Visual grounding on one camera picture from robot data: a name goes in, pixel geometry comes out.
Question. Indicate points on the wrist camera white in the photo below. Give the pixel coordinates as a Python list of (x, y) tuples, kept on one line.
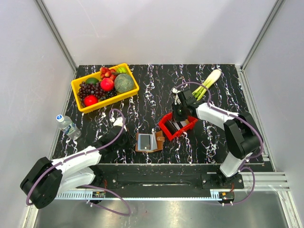
[(175, 92), (119, 122)]

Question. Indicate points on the brown leather card holder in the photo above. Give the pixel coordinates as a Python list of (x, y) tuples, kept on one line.
[(157, 141)]

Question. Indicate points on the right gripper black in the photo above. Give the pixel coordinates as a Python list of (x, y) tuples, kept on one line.
[(175, 117)]

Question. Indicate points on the green celery stalk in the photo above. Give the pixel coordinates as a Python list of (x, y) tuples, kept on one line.
[(211, 79)]

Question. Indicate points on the clear plastic water bottle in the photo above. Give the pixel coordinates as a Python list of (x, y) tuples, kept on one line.
[(68, 127)]

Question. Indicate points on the black marble pattern mat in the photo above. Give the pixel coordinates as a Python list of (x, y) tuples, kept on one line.
[(205, 143)]

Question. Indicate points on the red apple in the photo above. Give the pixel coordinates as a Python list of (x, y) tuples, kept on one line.
[(90, 100), (107, 84)]

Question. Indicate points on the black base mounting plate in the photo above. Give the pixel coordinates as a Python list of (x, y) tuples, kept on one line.
[(200, 180)]

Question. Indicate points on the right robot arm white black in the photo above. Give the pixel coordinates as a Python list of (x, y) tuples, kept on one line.
[(242, 135)]

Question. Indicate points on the green cantaloupe melon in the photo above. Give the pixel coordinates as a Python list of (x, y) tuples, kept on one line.
[(123, 83)]

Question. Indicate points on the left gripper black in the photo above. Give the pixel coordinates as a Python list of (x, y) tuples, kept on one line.
[(128, 136)]

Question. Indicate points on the aluminium frame rail front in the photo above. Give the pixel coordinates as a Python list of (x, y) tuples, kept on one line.
[(260, 179)]

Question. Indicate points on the red apple upper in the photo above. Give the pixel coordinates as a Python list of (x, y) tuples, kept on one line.
[(107, 84)]

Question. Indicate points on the red apple lower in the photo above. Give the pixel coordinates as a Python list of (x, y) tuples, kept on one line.
[(90, 100)]

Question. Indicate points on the dark purple grape bunch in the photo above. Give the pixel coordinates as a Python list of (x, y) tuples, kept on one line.
[(95, 90)]

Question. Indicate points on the light blue credit card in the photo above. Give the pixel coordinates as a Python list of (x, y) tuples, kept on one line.
[(144, 142)]

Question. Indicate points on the red plastic card box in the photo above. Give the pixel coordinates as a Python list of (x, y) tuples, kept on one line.
[(169, 117)]

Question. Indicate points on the dark green avocado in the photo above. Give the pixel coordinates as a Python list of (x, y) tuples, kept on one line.
[(92, 81)]

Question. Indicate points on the red lychee cluster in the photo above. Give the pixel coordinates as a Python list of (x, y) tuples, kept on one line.
[(107, 73)]

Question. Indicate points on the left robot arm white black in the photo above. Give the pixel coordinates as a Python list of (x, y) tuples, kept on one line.
[(48, 178)]

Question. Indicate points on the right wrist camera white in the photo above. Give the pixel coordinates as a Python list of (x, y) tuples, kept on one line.
[(175, 92)]

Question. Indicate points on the yellow plastic fruit tray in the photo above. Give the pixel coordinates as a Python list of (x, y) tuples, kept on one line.
[(119, 97)]

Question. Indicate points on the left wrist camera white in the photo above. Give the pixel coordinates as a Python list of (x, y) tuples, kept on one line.
[(119, 122)]

